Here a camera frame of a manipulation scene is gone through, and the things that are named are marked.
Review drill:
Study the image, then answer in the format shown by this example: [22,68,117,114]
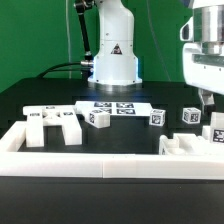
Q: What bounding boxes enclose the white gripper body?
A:
[179,16,224,96]

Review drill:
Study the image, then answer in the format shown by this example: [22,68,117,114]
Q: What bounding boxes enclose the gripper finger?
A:
[198,89,215,114]

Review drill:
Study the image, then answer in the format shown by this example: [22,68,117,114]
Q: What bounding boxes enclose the white chair seat piece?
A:
[159,133,224,156]

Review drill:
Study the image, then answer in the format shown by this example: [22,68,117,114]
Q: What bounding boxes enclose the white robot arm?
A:
[88,0,224,106]

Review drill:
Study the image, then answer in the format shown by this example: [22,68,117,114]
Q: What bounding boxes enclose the white chair back piece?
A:
[23,105,82,147]

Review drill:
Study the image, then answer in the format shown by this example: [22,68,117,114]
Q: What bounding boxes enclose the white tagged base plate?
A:
[75,101,152,117]

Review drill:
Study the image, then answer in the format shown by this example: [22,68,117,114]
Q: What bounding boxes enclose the black hose behind robot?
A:
[73,0,98,68]

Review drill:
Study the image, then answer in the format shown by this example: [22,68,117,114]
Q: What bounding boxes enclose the black cable on table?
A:
[36,62,93,79]

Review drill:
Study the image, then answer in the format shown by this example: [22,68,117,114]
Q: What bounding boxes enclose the white U-shaped fence frame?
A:
[0,121,224,180]

